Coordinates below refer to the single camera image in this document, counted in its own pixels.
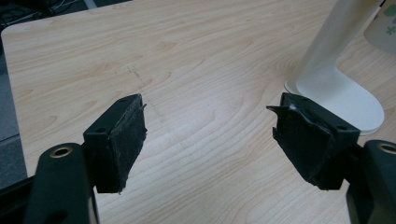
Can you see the white stand with flat base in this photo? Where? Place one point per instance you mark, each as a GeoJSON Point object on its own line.
{"type": "Point", "coordinates": [339, 93]}

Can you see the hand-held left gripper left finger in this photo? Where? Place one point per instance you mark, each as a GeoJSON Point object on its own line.
{"type": "Point", "coordinates": [120, 149]}

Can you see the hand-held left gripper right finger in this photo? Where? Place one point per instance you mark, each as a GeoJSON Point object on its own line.
{"type": "Point", "coordinates": [306, 146]}

